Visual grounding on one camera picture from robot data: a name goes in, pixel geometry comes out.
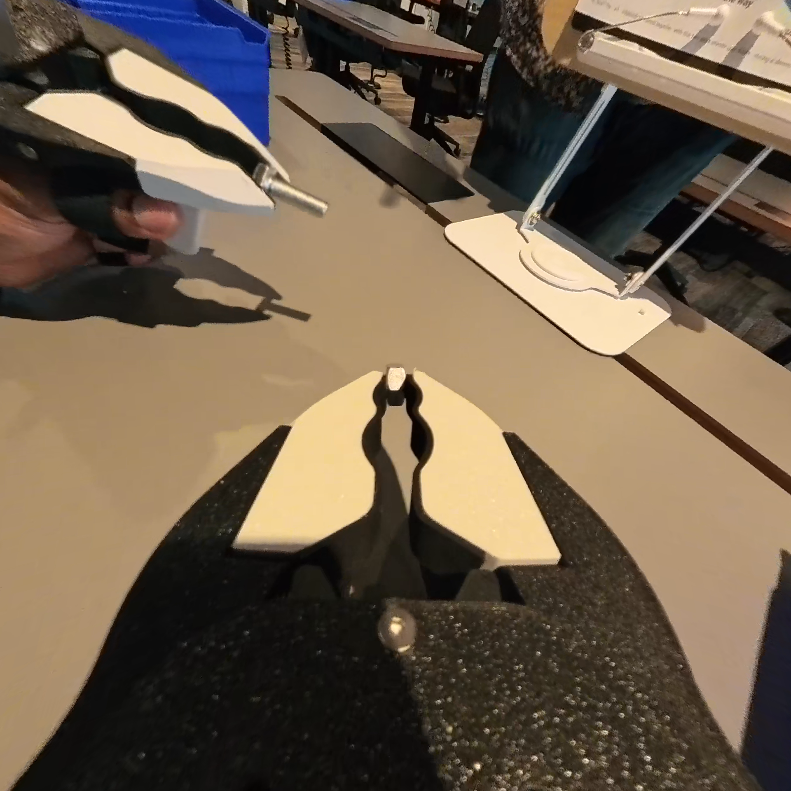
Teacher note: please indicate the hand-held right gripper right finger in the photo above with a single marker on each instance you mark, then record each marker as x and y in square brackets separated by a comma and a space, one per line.
[482, 494]

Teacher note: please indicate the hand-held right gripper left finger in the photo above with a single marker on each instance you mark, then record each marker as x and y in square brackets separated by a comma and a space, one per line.
[309, 482]

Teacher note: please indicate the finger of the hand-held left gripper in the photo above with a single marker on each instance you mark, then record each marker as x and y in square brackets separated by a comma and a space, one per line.
[179, 92]
[123, 142]

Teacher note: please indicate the small silver hex nut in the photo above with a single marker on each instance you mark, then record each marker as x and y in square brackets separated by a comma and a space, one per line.
[395, 377]

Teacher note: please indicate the silver threaded bolt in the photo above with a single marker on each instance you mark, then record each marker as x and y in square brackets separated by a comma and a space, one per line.
[296, 201]

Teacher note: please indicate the person's left hand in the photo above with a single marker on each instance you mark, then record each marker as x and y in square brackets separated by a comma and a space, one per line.
[37, 247]

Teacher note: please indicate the blue plastic bin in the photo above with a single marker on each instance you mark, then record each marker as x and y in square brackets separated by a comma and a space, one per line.
[216, 49]

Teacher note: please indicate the brown office table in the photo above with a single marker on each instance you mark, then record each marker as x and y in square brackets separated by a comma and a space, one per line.
[748, 191]
[401, 34]

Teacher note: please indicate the black flat panel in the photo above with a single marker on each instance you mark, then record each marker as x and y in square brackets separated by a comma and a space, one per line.
[401, 164]

